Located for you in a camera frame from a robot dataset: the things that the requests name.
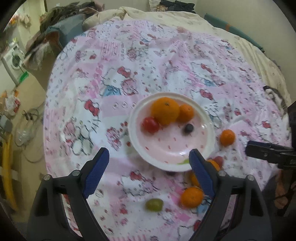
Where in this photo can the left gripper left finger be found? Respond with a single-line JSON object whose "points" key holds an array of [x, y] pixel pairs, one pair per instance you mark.
{"points": [[60, 210]]}

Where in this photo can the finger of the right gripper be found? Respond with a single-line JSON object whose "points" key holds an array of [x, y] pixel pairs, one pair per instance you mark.
{"points": [[253, 147], [283, 159]]}

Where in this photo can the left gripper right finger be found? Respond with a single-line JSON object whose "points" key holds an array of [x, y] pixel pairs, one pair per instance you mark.
{"points": [[237, 210]]}

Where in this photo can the dark blueberry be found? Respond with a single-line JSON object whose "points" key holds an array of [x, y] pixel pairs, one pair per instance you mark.
{"points": [[188, 128]]}

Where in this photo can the small orange mandarin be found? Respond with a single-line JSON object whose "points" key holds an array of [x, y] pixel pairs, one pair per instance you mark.
{"points": [[186, 113]]}

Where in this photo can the large orange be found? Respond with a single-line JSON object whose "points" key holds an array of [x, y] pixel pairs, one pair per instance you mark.
{"points": [[165, 110]]}

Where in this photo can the red cherry tomato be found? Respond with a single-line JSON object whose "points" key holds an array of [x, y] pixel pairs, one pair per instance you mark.
{"points": [[150, 125]]}

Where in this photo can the red tomato near edge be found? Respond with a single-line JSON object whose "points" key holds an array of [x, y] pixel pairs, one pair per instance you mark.
{"points": [[219, 160]]}

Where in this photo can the yellow pole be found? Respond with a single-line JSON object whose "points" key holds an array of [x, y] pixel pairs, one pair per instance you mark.
{"points": [[6, 172]]}

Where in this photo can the pink strawberry plate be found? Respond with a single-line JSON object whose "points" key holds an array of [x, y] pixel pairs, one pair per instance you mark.
{"points": [[168, 149]]}

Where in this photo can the green grape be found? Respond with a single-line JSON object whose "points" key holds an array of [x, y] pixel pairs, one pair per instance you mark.
{"points": [[154, 204]]}

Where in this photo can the white washing machine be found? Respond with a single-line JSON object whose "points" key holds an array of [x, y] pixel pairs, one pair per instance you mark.
{"points": [[13, 59]]}

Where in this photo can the pile of dark clothes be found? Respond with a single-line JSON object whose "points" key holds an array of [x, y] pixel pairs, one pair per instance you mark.
{"points": [[39, 47]]}

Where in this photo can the teal pillow by wall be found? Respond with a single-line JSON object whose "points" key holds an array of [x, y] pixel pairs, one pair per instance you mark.
{"points": [[218, 23]]}

